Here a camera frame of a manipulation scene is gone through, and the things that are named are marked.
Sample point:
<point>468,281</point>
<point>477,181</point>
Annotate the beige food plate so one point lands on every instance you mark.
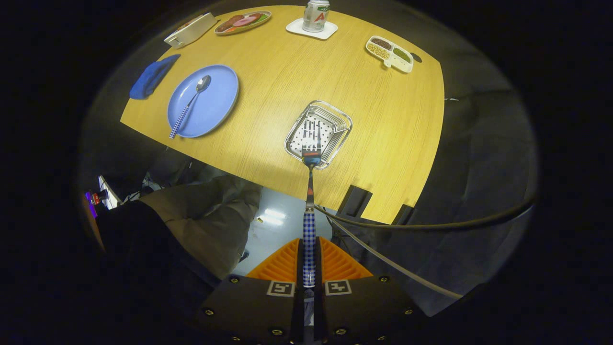
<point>242,29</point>

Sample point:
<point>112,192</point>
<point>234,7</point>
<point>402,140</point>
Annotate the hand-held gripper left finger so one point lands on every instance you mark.
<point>254,306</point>

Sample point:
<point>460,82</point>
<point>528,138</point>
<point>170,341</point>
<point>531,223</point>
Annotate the blue folded cloth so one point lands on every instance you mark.
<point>151,76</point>

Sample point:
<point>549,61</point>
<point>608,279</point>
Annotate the white toaster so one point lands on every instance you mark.
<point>191,31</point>

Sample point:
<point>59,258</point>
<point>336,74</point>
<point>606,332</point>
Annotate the blue round plate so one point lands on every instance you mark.
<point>215,100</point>

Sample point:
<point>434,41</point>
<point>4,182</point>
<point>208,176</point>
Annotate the white power strip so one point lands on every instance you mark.
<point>110,191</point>

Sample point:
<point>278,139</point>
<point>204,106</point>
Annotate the white square coaster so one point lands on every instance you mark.
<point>299,28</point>

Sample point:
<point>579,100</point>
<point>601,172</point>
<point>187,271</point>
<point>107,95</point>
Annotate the brown meat slice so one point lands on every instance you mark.
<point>229,22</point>

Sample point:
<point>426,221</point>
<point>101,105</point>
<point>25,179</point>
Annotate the person's black top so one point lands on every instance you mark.
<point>139,249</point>

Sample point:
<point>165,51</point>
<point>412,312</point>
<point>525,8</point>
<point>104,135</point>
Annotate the person's leg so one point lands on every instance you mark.
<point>206,220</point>

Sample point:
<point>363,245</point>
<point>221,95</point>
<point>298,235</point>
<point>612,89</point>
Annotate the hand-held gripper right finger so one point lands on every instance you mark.
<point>364,306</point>

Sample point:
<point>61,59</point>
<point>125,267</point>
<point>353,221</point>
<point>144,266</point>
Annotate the white divided condiment dish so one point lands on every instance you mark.
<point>390,53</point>

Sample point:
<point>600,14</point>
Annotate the green lettuce leaf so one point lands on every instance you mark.
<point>266,18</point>

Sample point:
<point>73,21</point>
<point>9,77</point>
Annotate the pink ham slice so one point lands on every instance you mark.
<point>244,21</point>

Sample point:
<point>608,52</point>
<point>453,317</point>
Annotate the black table bracket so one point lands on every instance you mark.
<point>403,214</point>
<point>354,199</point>

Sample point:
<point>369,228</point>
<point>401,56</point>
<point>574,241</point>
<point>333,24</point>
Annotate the white green drink bottle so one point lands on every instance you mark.
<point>316,17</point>

